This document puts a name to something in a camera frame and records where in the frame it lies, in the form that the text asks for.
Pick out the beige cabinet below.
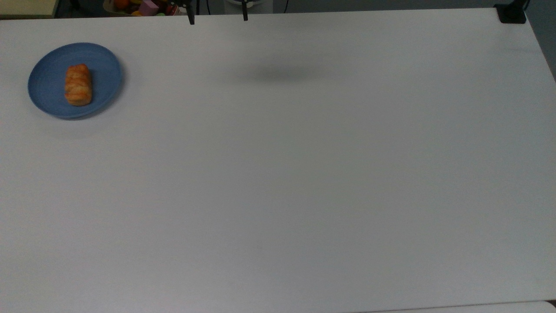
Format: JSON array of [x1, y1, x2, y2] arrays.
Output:
[[0, 0, 60, 19]]

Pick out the basket of colourful toys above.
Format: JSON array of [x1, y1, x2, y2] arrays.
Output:
[[103, 0, 181, 17]]

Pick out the black table clamp mount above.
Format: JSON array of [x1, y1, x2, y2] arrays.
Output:
[[494, 0, 528, 24]]

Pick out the orange toy bread loaf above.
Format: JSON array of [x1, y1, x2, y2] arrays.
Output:
[[64, 63, 93, 107]]

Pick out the blue round plate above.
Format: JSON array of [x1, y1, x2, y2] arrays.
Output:
[[27, 42, 123, 120]]

